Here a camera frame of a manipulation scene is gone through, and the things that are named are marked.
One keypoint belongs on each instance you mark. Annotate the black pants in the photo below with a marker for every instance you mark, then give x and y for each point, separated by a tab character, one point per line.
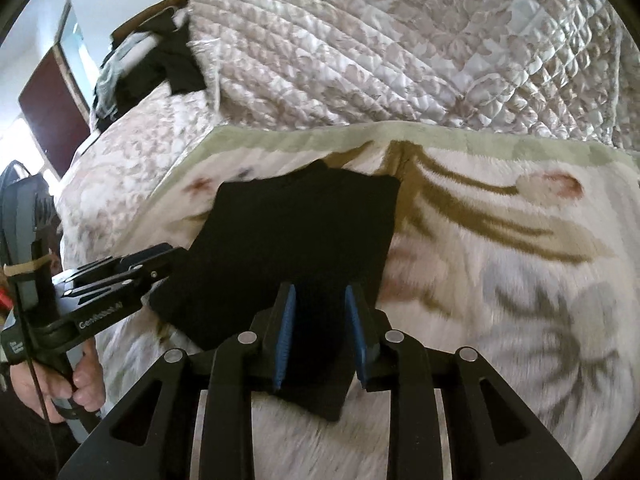
300	230

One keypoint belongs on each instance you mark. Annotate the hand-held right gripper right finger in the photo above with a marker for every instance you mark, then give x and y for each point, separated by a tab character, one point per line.
357	340

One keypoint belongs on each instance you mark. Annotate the dark red wooden door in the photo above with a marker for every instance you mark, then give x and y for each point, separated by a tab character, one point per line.
55	115

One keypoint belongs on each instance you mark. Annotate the pile of dark clothes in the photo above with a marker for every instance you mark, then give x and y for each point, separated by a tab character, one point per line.
117	75

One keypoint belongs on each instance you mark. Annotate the fleece floral blanket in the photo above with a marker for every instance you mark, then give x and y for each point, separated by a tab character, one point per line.
500	260

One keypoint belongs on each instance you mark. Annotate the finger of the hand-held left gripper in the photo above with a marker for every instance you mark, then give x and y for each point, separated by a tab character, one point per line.
115	287
150	257

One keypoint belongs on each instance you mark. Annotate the person's left hand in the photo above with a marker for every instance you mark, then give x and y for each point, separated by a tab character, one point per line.
87	385

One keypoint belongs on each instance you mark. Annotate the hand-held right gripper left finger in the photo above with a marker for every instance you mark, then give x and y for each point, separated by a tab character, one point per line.
282	340

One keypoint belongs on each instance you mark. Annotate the black garment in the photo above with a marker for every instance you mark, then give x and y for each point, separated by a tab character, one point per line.
175	60

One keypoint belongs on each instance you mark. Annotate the person's left forearm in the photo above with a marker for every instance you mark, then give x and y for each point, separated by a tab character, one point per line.
25	445

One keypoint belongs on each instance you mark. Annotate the quilted floral bedspread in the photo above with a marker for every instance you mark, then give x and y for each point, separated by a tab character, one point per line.
350	50

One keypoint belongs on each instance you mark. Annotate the brown wooden headboard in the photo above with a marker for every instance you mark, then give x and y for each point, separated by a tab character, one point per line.
150	12

